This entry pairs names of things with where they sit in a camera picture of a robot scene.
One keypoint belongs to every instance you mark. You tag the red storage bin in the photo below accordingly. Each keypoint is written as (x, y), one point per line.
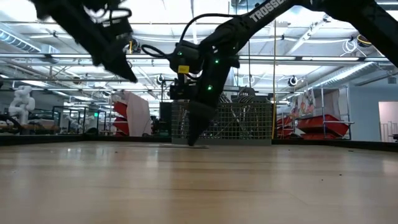
(119, 109)
(284, 129)
(323, 124)

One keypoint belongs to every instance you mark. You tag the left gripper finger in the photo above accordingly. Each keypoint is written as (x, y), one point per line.
(126, 68)
(110, 63)

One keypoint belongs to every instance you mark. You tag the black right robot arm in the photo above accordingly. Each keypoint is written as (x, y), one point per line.
(295, 21)

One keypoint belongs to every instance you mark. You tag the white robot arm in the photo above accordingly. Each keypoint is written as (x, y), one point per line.
(21, 102)

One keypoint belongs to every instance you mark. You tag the pale pink sheet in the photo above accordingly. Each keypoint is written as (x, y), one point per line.
(138, 115)

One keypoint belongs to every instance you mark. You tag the grey mesh cutlery basket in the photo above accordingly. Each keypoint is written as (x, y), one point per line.
(242, 124)

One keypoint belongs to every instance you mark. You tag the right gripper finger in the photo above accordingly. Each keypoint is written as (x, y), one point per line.
(193, 132)
(205, 124)

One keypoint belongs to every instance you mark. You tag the silver fork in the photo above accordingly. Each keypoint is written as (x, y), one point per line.
(245, 95)

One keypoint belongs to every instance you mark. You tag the colourful wall poster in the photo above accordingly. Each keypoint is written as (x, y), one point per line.
(306, 102)

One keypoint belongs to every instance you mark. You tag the black equipment box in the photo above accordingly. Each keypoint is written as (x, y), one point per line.
(164, 118)

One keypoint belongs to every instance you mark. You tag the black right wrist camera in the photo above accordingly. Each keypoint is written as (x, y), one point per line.
(182, 91)

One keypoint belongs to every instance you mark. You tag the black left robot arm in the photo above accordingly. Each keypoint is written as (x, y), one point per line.
(68, 15)

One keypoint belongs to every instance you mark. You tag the metal shelf rack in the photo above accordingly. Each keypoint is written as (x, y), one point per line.
(323, 130)

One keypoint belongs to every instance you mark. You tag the black boom stand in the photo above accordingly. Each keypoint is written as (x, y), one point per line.
(161, 84)

